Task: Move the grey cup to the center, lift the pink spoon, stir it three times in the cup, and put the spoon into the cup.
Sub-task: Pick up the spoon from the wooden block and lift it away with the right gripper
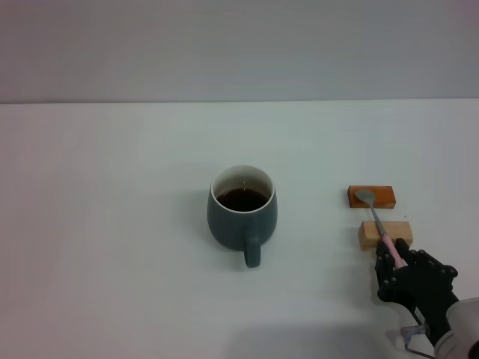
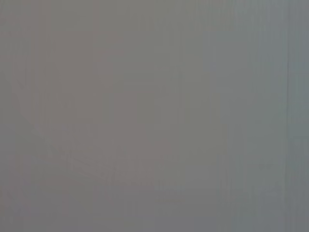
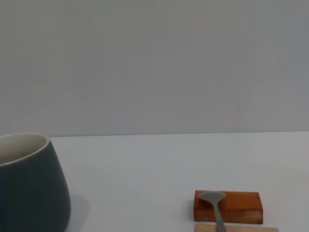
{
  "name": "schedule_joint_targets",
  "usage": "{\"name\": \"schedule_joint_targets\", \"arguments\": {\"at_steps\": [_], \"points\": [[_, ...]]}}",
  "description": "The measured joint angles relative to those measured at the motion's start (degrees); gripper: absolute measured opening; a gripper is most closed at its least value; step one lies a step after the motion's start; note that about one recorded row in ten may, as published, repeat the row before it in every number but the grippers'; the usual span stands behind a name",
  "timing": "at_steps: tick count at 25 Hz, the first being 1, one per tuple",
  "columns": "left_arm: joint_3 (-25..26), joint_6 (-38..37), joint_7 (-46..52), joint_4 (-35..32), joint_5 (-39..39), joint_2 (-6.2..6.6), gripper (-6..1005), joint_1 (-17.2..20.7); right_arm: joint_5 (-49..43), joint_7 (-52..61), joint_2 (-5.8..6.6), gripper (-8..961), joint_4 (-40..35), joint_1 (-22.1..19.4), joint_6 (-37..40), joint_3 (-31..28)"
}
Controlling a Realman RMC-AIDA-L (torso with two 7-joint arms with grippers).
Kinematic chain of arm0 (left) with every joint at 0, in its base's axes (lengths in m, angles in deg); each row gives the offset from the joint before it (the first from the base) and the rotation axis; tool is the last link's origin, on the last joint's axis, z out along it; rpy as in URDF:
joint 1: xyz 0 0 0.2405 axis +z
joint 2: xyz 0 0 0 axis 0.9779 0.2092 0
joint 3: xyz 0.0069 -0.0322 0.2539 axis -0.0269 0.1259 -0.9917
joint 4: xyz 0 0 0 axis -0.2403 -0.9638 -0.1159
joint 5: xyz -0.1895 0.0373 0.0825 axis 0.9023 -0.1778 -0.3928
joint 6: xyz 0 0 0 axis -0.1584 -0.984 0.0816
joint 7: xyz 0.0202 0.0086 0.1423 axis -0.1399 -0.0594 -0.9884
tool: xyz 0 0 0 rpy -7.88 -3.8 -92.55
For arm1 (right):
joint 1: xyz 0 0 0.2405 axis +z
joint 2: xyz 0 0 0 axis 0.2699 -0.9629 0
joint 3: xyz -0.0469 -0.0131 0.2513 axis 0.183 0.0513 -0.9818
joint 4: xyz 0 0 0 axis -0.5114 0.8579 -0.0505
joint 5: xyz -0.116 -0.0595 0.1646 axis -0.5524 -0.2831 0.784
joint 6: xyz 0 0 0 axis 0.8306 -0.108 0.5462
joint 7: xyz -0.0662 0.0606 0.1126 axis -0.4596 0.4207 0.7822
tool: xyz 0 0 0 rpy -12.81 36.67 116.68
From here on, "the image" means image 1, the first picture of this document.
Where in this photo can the grey ceramic mug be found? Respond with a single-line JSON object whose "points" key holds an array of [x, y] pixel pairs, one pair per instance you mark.
{"points": [[232, 228]]}

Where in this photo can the light wooden spoon rest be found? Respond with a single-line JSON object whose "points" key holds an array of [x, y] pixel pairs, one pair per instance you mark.
{"points": [[368, 235]]}

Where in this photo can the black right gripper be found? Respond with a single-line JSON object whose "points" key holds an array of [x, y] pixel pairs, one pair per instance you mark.
{"points": [[423, 291]]}

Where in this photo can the dark coffee liquid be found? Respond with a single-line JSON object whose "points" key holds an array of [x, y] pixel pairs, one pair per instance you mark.
{"points": [[241, 200]]}

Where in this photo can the orange wooden block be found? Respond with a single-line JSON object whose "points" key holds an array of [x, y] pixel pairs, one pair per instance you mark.
{"points": [[381, 196]]}

